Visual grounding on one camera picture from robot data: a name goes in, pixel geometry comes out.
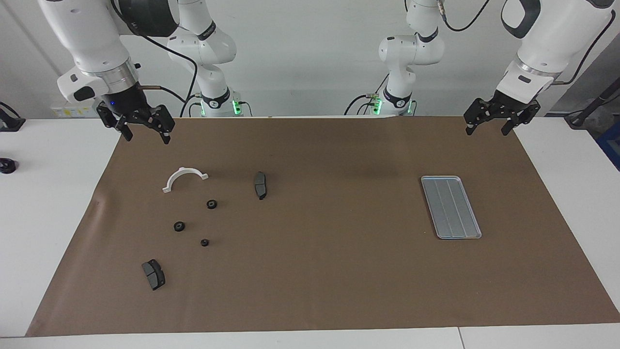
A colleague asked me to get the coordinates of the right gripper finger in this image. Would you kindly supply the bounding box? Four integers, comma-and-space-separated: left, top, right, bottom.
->
147, 103, 176, 145
96, 104, 134, 142

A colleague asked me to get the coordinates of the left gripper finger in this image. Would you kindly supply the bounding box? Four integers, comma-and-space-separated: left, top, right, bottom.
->
501, 103, 542, 136
464, 98, 491, 136

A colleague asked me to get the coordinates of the silver metal tray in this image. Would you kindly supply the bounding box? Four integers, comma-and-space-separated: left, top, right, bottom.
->
420, 175, 483, 240

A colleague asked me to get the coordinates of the black stand pole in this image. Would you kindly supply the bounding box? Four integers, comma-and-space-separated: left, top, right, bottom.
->
564, 87, 620, 129

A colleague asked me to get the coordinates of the blue crate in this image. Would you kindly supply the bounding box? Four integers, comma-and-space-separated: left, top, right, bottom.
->
595, 121, 620, 171

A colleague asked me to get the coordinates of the short dark grey brake pad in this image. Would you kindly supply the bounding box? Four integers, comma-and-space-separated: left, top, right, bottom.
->
141, 259, 166, 291

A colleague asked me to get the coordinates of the brown paper table mat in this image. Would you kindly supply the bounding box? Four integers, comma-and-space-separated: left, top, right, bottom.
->
25, 115, 620, 337

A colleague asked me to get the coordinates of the black base cable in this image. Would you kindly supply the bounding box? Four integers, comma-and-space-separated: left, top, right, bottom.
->
345, 94, 376, 116
180, 94, 202, 118

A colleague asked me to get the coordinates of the white wall socket box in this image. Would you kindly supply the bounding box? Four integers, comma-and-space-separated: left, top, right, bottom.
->
50, 99, 105, 118

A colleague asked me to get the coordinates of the white curved plastic bracket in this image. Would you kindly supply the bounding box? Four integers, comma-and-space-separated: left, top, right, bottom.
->
162, 167, 209, 193

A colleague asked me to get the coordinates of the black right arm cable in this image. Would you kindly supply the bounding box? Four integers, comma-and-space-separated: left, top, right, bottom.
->
111, 0, 199, 118

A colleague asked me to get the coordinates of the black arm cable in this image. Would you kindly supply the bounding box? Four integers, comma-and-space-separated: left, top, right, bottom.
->
111, 0, 199, 118
438, 0, 616, 85

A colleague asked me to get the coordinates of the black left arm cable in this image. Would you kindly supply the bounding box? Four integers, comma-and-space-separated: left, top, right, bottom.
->
438, 0, 616, 85

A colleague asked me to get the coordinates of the black clamp mount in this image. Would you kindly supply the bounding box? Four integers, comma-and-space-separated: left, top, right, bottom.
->
0, 102, 26, 132

